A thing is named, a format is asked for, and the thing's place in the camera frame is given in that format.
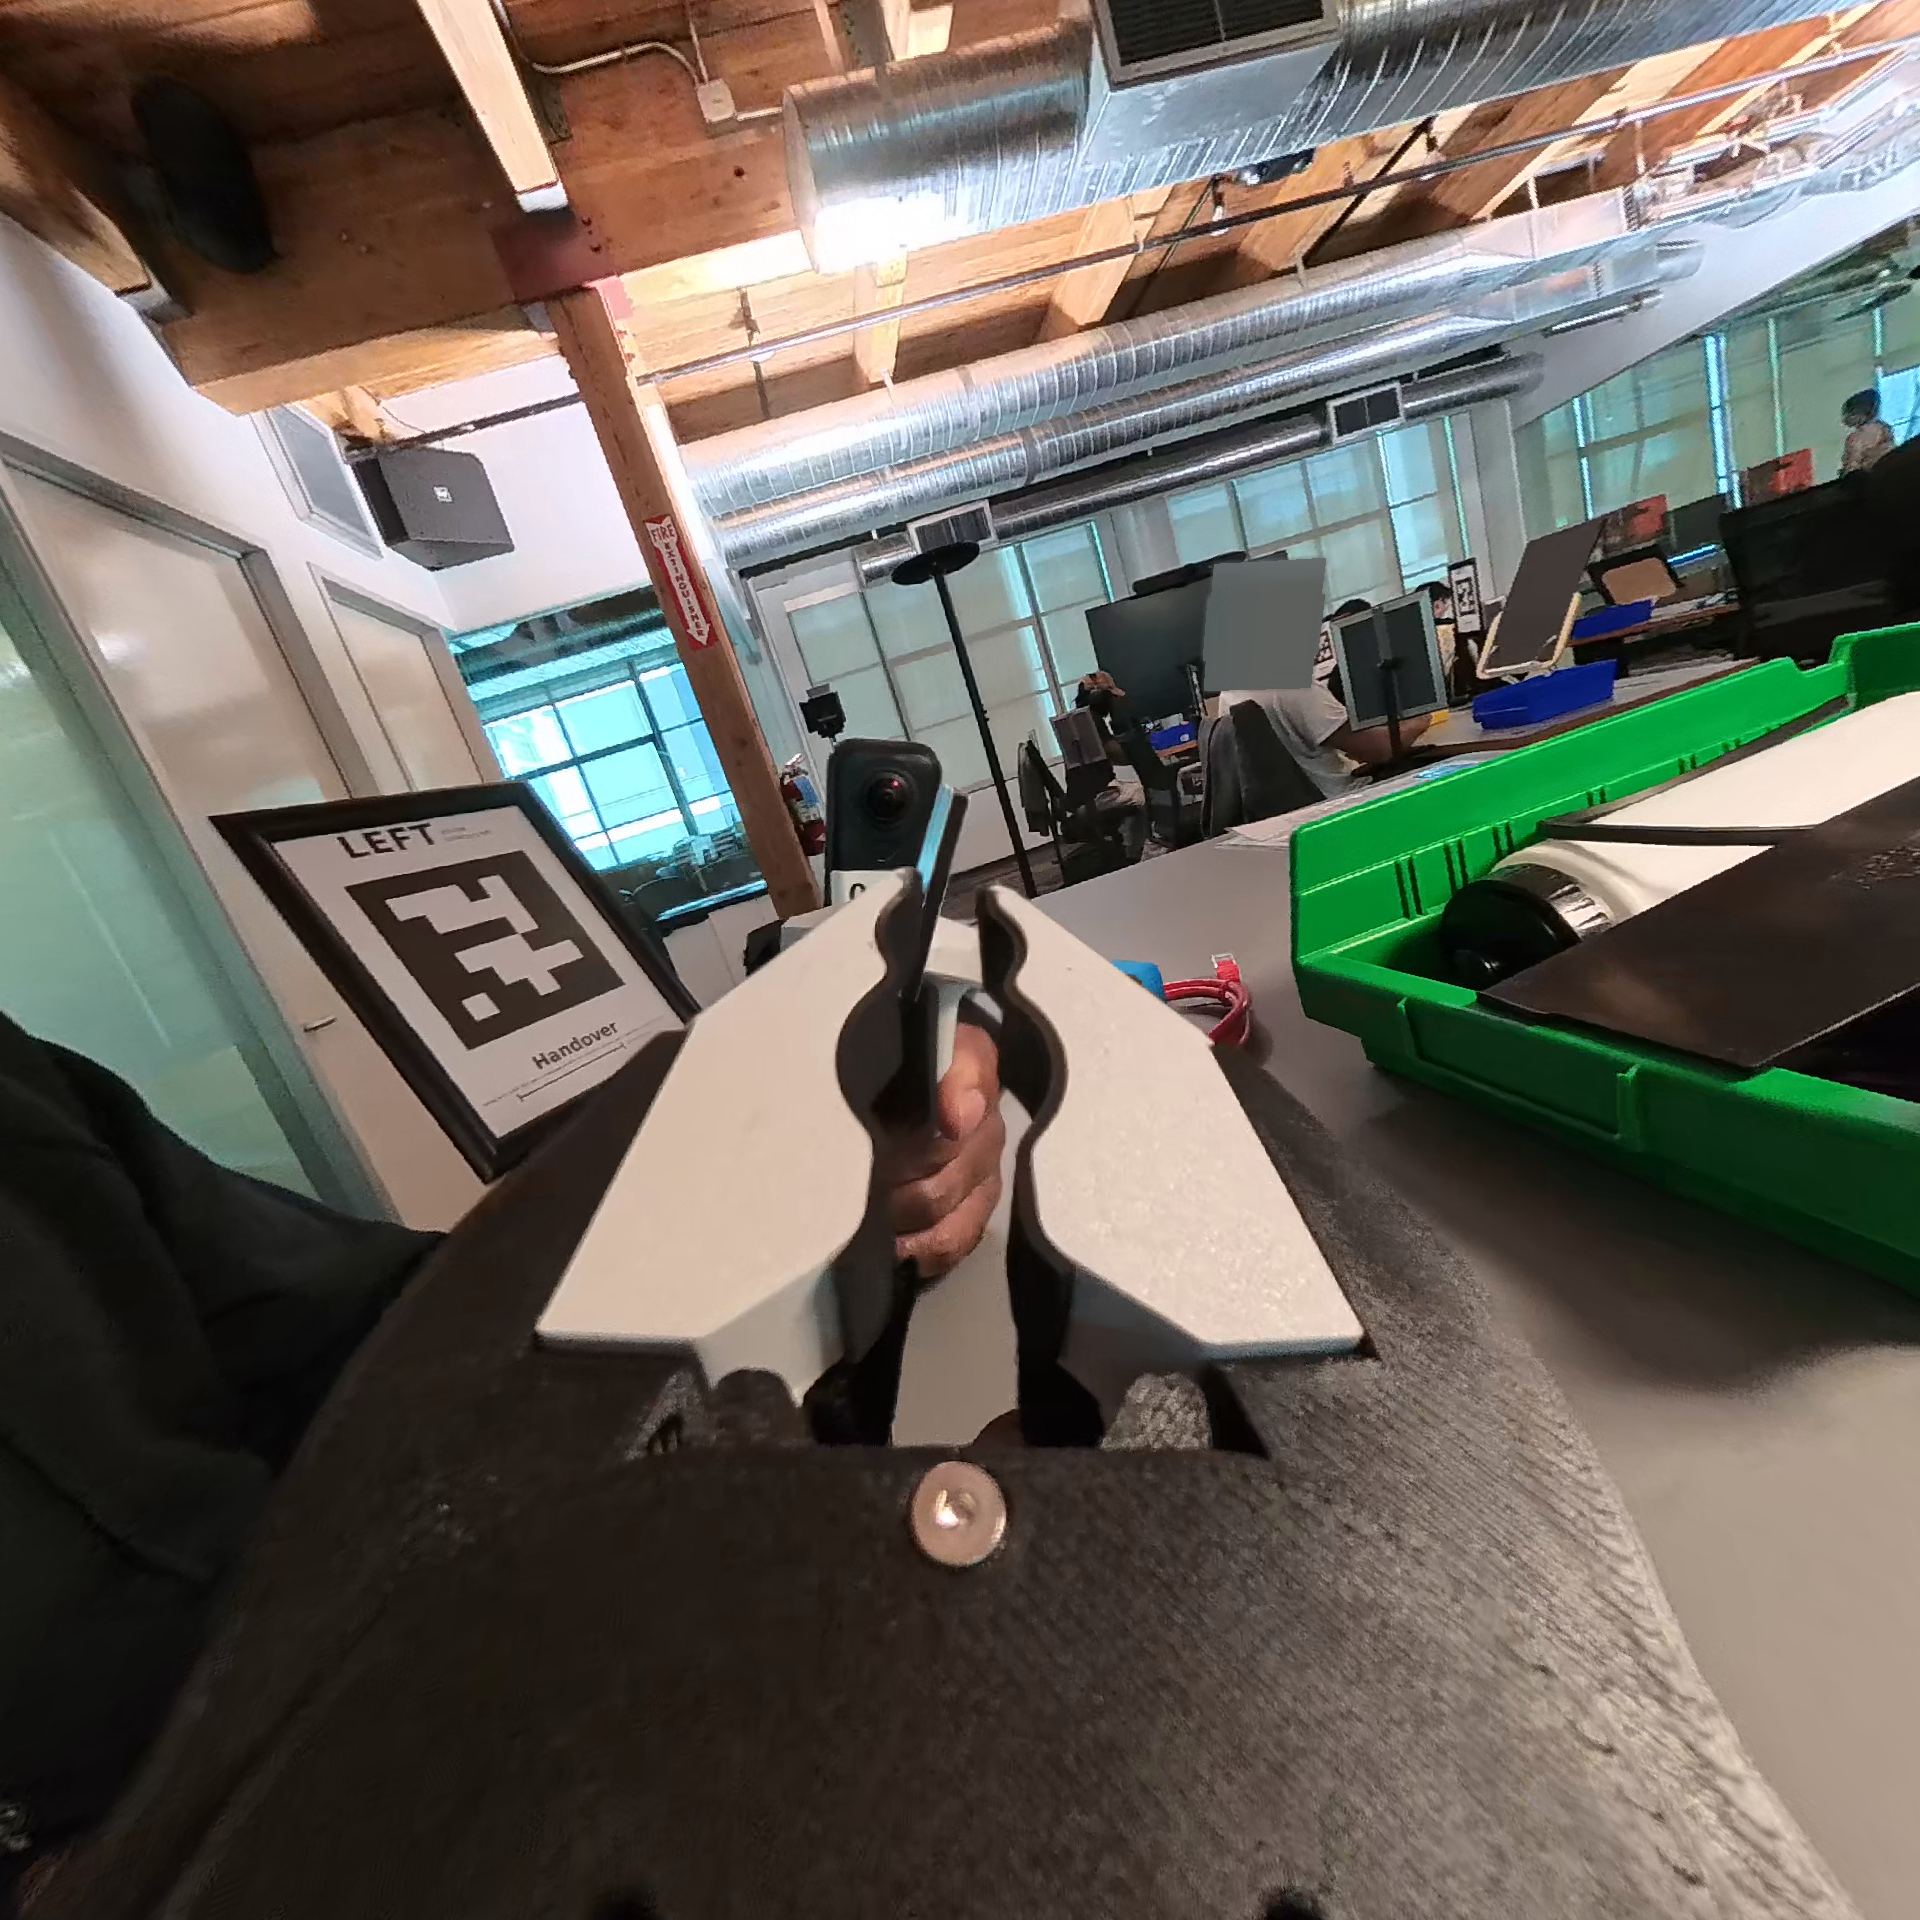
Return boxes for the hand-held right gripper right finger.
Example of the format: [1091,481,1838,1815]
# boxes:
[979,883,1370,1423]

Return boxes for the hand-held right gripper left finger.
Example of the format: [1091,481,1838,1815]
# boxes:
[536,867,929,1396]

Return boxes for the thin dark card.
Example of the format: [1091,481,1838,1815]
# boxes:
[890,783,972,1131]

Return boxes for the person's left hand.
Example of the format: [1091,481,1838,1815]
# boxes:
[889,1027,1012,1279]

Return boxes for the black floor lamp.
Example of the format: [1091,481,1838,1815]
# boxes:
[889,537,1042,897]

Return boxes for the black office chair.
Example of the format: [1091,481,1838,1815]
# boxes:
[1014,733,1150,879]

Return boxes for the large dark monitor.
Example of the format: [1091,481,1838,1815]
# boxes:
[1085,579,1215,729]

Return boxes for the black framed marker sign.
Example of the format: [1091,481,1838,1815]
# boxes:
[213,780,702,1185]

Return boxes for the green plastic bin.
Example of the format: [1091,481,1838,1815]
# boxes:
[1288,621,1920,1297]

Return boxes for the white roll black cap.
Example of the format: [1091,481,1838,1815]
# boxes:
[1439,695,1920,992]

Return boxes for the small monitor on stand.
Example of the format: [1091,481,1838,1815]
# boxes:
[1332,586,1451,737]

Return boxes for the black flat sheet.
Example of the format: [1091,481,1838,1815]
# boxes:
[1476,780,1920,1073]

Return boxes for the blue plastic bin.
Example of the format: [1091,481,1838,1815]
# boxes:
[1470,658,1621,729]

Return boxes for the tilted black board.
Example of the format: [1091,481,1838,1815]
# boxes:
[1476,520,1606,680]

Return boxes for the black monitor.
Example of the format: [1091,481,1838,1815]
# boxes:
[1717,449,1920,664]

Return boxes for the red cable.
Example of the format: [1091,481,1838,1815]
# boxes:
[1156,953,1259,1052]

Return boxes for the wooden post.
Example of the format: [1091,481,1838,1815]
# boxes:
[538,284,823,916]

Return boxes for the silver ventilation duct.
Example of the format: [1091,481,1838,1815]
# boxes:
[682,194,1710,520]
[717,351,1548,563]

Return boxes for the black wall speaker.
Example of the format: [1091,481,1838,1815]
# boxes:
[350,447,514,570]

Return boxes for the large silver duct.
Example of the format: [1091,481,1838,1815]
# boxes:
[779,0,1920,271]

